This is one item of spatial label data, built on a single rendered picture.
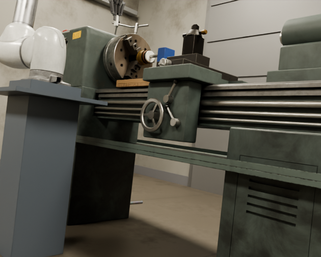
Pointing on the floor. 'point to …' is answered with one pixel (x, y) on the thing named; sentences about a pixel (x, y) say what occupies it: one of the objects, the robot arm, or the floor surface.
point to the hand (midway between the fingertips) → (116, 21)
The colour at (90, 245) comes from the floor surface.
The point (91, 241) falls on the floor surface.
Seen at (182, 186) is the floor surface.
